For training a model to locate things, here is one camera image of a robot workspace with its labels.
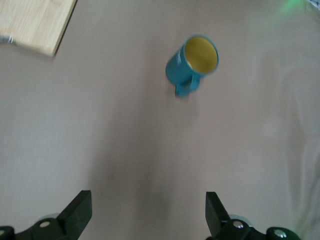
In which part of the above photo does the teal mug yellow inside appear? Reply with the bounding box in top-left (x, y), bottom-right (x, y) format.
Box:
top-left (165, 34), bottom-right (220, 99)

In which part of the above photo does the brown table cover sheet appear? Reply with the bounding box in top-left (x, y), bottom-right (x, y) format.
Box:
top-left (0, 0), bottom-right (320, 240)

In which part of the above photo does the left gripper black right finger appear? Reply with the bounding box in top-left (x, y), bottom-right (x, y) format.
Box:
top-left (205, 191), bottom-right (301, 240)

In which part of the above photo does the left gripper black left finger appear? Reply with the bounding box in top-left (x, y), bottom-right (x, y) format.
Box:
top-left (0, 190), bottom-right (93, 240)

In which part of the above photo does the bamboo cutting board metal handle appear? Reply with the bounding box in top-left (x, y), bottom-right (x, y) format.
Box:
top-left (0, 0), bottom-right (78, 58)

